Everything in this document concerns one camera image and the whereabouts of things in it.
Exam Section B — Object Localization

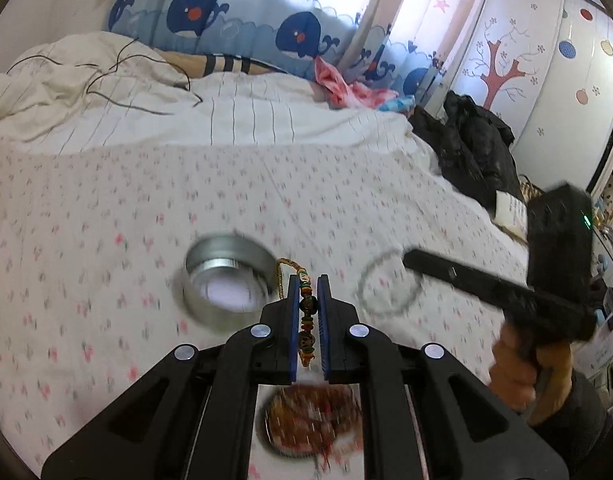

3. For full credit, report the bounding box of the black jacket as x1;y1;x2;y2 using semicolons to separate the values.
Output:
409;91;523;212

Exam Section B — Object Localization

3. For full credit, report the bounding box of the cherry print bed sheet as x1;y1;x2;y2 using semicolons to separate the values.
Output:
0;140;527;472

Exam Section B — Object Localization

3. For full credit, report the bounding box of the thin ring bangle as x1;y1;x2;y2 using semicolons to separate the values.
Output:
355;248;423;318

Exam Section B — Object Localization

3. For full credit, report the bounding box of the white tree decal wardrobe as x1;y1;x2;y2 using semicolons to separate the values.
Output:
451;0;613;193

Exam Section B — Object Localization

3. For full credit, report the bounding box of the black charging cable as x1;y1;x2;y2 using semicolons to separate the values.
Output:
6;36;205;117

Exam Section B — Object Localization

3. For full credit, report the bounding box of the white striped duvet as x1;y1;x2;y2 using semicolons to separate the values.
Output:
0;32;436;167

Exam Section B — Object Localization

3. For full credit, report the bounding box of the striped beige pillow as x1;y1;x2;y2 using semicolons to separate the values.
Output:
156;49;282;79

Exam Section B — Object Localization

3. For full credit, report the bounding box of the white paper booklet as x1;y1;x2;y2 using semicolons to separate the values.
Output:
493;191;527;243

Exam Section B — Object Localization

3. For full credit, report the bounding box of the person's right hand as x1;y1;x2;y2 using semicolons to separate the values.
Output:
489;322;573;426

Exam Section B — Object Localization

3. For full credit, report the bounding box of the blue whale print curtain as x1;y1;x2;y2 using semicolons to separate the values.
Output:
105;0;443;100

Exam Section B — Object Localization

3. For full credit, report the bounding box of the pink crumpled cloth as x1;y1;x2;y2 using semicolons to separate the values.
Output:
314;56;399;110

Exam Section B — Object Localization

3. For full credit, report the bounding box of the round silver metal tin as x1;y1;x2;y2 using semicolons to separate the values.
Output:
180;233;278;333

